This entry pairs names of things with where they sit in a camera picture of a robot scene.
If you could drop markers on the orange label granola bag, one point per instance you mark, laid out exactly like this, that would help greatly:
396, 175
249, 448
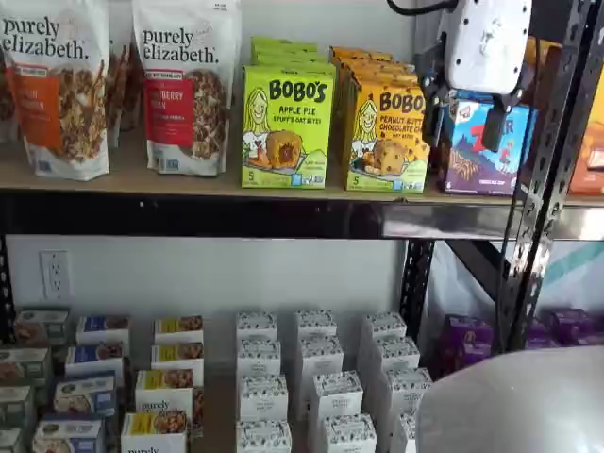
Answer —
61, 94

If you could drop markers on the orange Bobo's peanut butter box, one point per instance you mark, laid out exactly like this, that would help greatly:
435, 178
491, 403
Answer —
387, 141
361, 52
382, 76
373, 63

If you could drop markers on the green label granola box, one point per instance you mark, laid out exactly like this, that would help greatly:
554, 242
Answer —
16, 406
42, 325
23, 365
10, 441

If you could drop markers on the black metal shelf rack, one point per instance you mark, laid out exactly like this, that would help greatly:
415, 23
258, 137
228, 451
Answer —
189, 214

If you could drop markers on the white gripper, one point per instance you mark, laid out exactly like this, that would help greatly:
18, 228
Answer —
486, 42

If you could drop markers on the red label granola bag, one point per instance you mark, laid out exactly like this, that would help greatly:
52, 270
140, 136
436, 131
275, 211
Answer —
189, 94

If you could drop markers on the green Bobo's apple pie box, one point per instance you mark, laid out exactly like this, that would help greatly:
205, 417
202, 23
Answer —
288, 132
290, 54
295, 62
283, 44

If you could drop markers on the blue label granola box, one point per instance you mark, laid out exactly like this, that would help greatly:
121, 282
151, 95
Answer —
85, 394
68, 434
94, 358
104, 328

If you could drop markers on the white patterned box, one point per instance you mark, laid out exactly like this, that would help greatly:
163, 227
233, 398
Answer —
263, 398
336, 394
258, 358
257, 324
383, 325
322, 356
404, 434
407, 391
397, 354
349, 434
263, 438
316, 323

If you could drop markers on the blue purple Zbar box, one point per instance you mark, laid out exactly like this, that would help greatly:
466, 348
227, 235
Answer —
472, 160

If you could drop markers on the yellow label granola box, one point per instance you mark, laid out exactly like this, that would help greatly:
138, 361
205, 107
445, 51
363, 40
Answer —
179, 328
153, 431
178, 356
165, 391

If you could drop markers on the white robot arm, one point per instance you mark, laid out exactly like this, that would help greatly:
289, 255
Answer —
519, 406

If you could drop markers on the orange snack box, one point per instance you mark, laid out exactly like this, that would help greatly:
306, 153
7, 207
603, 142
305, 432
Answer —
587, 151
542, 54

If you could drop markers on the white granola bag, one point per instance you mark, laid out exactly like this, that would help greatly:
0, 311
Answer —
122, 85
7, 104

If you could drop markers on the purple snack box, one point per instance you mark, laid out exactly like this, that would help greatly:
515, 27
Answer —
464, 356
469, 328
575, 325

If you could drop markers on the white wall outlet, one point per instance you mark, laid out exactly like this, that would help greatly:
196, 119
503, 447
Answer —
55, 274

